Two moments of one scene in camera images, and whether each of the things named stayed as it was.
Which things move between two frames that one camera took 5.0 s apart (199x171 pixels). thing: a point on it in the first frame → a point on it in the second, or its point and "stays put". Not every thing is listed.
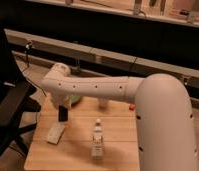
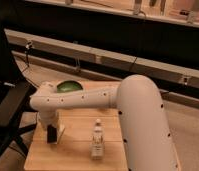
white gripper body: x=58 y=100 → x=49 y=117
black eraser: x=62 y=113 → x=51 y=134
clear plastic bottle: x=97 y=142 stays put
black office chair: x=13 y=96 stays put
